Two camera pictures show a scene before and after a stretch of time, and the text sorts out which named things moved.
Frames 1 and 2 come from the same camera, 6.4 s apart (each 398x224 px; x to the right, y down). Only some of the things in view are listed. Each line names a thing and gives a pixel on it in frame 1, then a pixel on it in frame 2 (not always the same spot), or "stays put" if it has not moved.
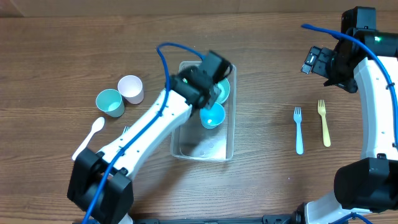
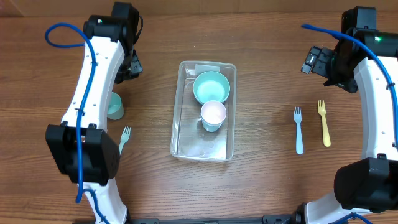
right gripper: (348, 83) stays put
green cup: (111, 102) stays put
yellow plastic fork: (325, 130) stays put
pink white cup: (131, 88) -> (212, 114)
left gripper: (213, 83) -> (134, 66)
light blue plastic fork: (297, 116) stays put
